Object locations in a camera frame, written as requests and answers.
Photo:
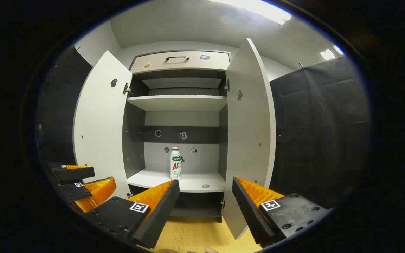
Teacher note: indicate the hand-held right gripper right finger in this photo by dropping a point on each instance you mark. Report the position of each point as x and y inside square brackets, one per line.
[248, 214]

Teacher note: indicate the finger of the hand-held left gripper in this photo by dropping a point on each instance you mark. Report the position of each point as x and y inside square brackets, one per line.
[74, 173]
[72, 191]

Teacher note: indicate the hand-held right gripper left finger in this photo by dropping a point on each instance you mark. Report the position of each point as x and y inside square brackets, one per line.
[164, 211]

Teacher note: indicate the white plastic bottle green label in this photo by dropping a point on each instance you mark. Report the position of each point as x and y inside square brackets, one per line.
[175, 165]

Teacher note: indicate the grey cabinet door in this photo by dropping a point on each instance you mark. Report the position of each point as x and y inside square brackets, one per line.
[248, 140]
[100, 133]

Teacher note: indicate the white cabinet shelf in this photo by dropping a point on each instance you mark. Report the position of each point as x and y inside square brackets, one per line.
[192, 181]
[178, 103]

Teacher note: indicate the grey wooden cabinet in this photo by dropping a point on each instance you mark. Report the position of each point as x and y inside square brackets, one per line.
[202, 119]

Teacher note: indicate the grey cabinet drawer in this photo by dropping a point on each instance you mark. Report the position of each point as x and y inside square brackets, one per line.
[188, 65]

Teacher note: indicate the black backdrop cloth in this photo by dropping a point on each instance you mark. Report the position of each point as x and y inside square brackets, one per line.
[322, 133]
[65, 105]

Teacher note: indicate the small ceiling light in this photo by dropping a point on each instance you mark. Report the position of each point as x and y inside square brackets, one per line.
[327, 54]
[338, 50]

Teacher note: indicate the long ceiling light panel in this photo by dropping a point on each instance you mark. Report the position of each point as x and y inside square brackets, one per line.
[258, 8]

